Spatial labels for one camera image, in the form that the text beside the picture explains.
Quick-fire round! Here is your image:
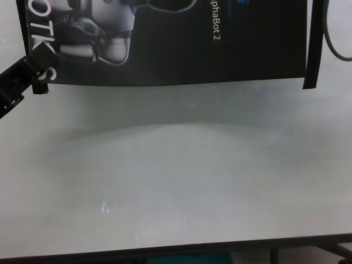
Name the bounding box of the black table brace bar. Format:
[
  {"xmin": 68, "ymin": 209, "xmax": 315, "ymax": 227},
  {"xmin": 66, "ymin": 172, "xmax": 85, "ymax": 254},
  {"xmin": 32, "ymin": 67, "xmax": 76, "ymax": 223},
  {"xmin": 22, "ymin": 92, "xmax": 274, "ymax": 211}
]
[{"xmin": 313, "ymin": 243, "xmax": 350, "ymax": 261}]

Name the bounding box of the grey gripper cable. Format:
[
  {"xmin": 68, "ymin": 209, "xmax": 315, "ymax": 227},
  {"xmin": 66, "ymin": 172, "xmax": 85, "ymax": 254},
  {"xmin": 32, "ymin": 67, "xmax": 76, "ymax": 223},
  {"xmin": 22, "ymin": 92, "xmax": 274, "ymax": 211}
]
[{"xmin": 322, "ymin": 0, "xmax": 352, "ymax": 62}]

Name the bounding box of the black tape strip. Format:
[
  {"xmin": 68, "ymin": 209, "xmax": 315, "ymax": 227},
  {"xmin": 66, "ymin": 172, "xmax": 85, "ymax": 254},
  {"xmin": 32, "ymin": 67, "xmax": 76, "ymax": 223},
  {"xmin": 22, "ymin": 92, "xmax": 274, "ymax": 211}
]
[
  {"xmin": 15, "ymin": 0, "xmax": 50, "ymax": 96},
  {"xmin": 302, "ymin": 0, "xmax": 328, "ymax": 90}
]

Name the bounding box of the black robot poster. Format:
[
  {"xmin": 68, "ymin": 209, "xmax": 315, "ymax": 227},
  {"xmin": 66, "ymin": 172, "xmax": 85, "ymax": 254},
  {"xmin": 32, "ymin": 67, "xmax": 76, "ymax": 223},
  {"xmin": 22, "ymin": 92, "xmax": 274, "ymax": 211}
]
[{"xmin": 23, "ymin": 0, "xmax": 314, "ymax": 87}]

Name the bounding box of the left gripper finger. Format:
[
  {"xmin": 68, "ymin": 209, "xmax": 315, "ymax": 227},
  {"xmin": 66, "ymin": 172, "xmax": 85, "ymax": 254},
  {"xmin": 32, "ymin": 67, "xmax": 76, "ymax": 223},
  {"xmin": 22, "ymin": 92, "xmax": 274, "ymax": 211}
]
[{"xmin": 0, "ymin": 43, "xmax": 59, "ymax": 119}]

